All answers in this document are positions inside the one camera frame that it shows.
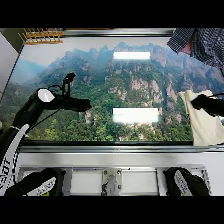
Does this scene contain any black cable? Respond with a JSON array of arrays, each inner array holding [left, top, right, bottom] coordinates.
[[27, 101, 65, 133]]

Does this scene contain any pink garment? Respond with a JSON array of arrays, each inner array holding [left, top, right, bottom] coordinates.
[[182, 39, 194, 55]]

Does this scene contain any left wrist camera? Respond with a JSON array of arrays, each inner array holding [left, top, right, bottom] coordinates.
[[61, 71, 77, 100]]

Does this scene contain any cream garment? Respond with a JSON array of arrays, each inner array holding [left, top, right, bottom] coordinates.
[[178, 89, 224, 147]]

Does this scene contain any silver frame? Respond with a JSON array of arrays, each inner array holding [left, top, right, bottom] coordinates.
[[0, 28, 224, 196]]

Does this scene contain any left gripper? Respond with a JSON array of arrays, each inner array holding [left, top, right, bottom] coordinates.
[[62, 97, 93, 113]]

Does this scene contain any stack of wooden hangers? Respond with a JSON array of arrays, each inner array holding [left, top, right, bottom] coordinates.
[[18, 28, 65, 46]]

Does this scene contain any blue checked shirt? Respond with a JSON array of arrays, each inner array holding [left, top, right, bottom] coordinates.
[[166, 28, 224, 70]]

